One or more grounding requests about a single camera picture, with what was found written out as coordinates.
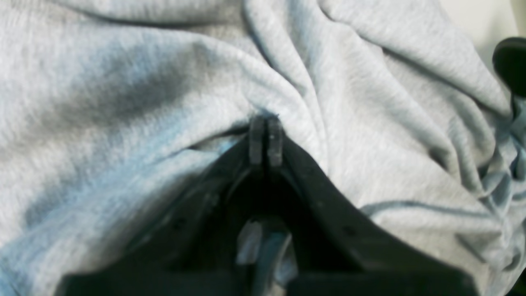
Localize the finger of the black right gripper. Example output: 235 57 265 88
492 37 526 99

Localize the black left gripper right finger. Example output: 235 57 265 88
267 118 478 296

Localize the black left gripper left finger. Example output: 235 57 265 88
56 117 267 296

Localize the grey t-shirt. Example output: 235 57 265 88
0 0 525 296

